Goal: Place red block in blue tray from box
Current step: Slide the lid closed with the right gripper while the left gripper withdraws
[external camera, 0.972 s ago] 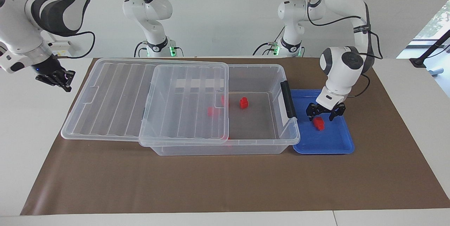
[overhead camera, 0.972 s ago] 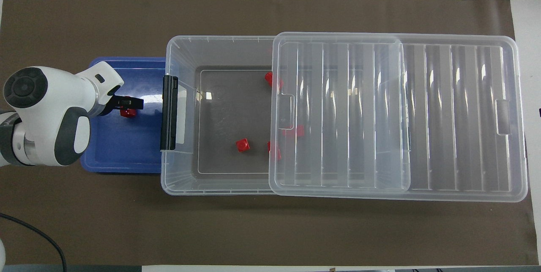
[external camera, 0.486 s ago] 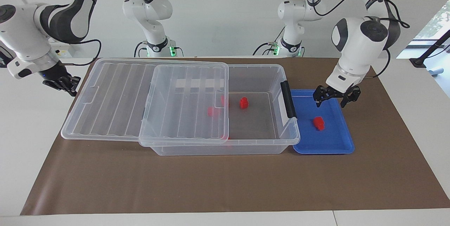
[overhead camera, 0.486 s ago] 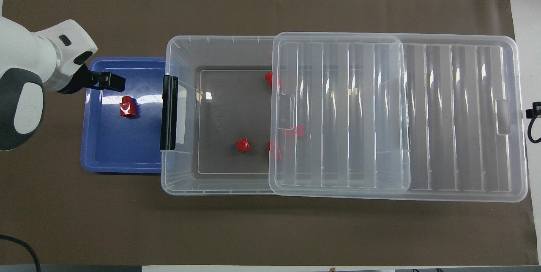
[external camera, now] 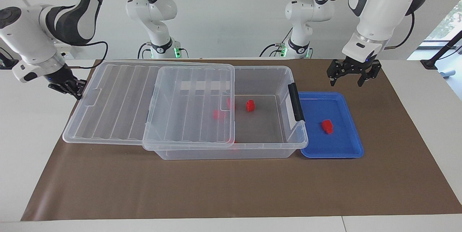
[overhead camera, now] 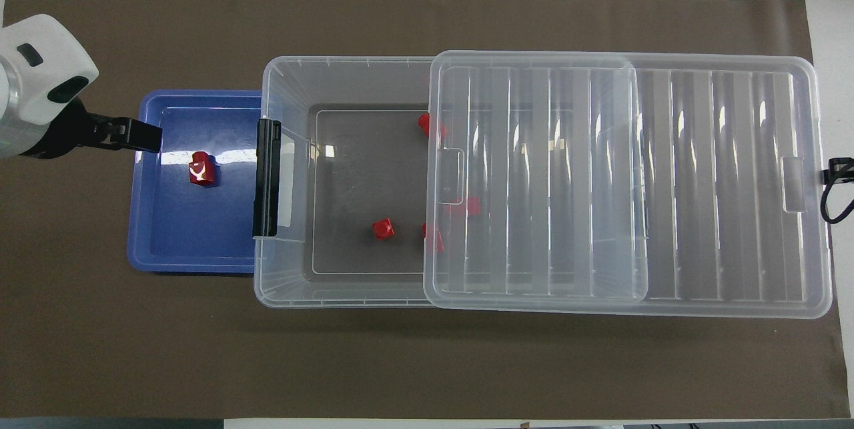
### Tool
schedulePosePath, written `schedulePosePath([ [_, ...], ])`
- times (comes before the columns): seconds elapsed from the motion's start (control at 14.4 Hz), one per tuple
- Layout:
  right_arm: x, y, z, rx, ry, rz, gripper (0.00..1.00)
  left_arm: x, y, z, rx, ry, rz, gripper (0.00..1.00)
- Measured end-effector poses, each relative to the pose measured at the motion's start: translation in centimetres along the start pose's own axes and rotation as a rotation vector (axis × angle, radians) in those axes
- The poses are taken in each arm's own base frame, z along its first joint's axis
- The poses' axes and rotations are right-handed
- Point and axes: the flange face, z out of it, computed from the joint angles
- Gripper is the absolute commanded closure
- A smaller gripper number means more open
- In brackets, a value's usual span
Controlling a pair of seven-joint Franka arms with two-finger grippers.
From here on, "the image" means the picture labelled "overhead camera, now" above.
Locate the black box latch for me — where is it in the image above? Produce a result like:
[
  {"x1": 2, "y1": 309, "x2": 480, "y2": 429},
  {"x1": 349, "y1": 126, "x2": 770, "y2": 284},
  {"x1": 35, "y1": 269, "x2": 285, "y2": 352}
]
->
[{"x1": 252, "y1": 118, "x2": 283, "y2": 238}]

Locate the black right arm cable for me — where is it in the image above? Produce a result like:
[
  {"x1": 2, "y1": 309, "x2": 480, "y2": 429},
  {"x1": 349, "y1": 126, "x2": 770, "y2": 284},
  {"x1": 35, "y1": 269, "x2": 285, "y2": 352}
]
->
[{"x1": 821, "y1": 159, "x2": 854, "y2": 224}]

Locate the clear ribbed box lid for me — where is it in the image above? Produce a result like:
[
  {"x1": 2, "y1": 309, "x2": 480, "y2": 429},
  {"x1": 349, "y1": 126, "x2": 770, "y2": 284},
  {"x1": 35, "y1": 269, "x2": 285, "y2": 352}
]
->
[{"x1": 423, "y1": 50, "x2": 835, "y2": 320}]

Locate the clear plastic storage box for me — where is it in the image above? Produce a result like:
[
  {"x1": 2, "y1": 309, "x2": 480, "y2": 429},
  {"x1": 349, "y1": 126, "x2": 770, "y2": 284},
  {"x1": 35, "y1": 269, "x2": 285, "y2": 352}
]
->
[{"x1": 254, "y1": 55, "x2": 651, "y2": 310}]

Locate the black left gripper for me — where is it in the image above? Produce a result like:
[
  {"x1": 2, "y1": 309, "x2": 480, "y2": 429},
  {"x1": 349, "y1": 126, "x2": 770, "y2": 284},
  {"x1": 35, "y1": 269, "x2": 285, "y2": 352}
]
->
[{"x1": 19, "y1": 97, "x2": 163, "y2": 160}]

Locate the blue plastic tray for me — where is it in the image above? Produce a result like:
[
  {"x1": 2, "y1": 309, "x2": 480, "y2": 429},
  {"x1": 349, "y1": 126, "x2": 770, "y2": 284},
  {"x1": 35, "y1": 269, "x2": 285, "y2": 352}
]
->
[{"x1": 127, "y1": 89, "x2": 265, "y2": 274}]

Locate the brown table mat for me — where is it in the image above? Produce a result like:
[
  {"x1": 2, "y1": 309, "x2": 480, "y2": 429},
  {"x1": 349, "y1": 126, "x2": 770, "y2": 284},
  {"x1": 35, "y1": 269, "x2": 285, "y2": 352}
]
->
[{"x1": 0, "y1": 0, "x2": 851, "y2": 420}]

